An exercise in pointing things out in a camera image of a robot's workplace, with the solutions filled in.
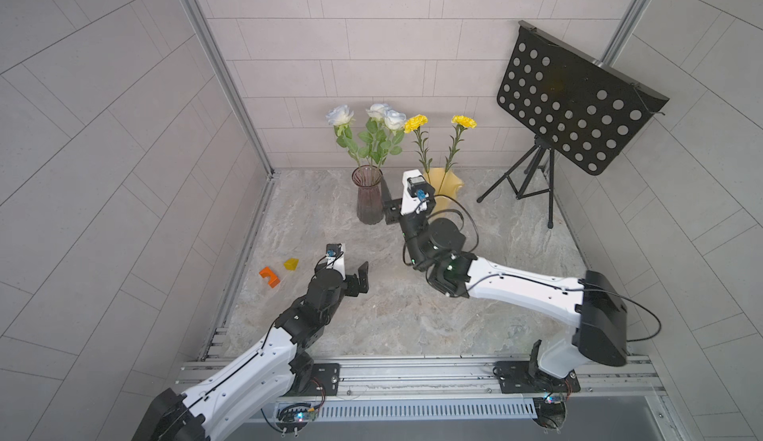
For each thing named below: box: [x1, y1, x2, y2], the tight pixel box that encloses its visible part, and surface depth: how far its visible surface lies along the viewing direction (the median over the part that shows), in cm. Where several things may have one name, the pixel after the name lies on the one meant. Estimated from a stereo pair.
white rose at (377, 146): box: [357, 103, 392, 168], surface depth 88 cm
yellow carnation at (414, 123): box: [403, 114, 433, 175], surface depth 85 cm
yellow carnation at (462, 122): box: [437, 115, 478, 197], surface depth 86 cm
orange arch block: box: [258, 266, 281, 290], surface depth 88 cm
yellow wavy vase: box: [423, 166, 465, 218], surface depth 91 cm
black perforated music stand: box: [475, 20, 671, 230], surface depth 77 cm
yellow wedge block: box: [283, 257, 300, 272], surface depth 92 cm
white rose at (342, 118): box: [325, 104, 361, 167], surface depth 84 cm
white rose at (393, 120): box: [379, 109, 407, 168], surface depth 84 cm
